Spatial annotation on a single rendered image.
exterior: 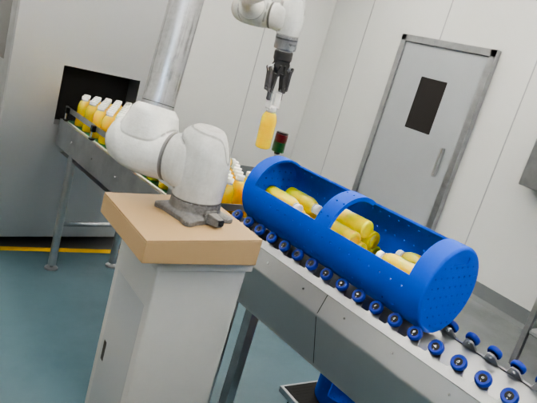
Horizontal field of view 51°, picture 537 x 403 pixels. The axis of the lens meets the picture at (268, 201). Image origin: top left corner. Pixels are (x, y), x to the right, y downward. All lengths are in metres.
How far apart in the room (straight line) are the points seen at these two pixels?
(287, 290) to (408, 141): 4.39
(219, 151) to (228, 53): 5.31
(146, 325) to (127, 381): 0.20
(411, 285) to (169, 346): 0.73
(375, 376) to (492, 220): 3.92
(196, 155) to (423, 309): 0.78
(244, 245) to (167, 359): 0.43
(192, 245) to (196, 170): 0.22
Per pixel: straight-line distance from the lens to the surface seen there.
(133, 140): 1.70
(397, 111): 6.39
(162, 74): 1.72
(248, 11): 2.23
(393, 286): 1.69
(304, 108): 7.66
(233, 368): 2.57
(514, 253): 5.46
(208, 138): 1.61
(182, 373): 1.83
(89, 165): 3.19
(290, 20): 2.23
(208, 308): 1.73
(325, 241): 1.85
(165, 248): 1.51
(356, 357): 1.82
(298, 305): 1.96
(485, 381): 1.61
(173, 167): 1.64
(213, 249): 1.57
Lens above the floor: 1.60
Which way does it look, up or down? 14 degrees down
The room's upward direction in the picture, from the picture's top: 16 degrees clockwise
